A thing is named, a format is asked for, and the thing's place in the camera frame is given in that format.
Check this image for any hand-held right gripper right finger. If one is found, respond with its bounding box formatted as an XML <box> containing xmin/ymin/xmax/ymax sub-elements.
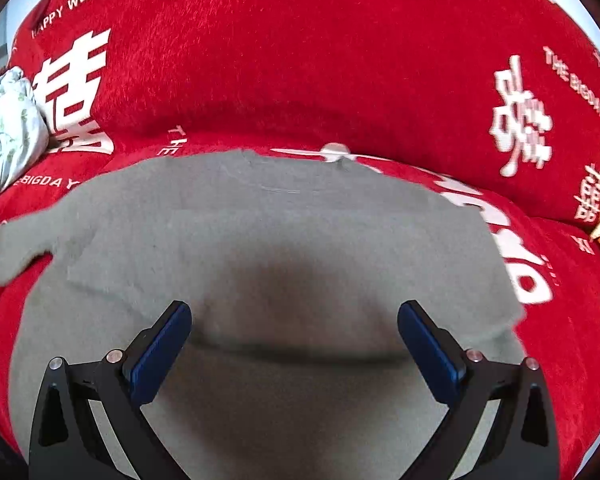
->
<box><xmin>397</xmin><ymin>300</ymin><xmax>561</xmax><ymax>480</ymax></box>

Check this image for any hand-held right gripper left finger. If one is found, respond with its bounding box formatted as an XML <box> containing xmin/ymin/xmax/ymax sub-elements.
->
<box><xmin>27</xmin><ymin>300</ymin><xmax>193</xmax><ymax>480</ymax></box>

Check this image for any grey fleece sweater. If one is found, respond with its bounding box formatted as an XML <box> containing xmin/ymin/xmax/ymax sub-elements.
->
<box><xmin>0</xmin><ymin>149</ymin><xmax>528</xmax><ymax>480</ymax></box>

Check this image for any pale floral cloth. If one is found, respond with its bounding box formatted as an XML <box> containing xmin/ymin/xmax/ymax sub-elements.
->
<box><xmin>0</xmin><ymin>66</ymin><xmax>49</xmax><ymax>206</ymax></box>

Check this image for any red printed blanket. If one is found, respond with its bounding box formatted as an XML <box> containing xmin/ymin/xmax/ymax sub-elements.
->
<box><xmin>0</xmin><ymin>0</ymin><xmax>600</xmax><ymax>480</ymax></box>

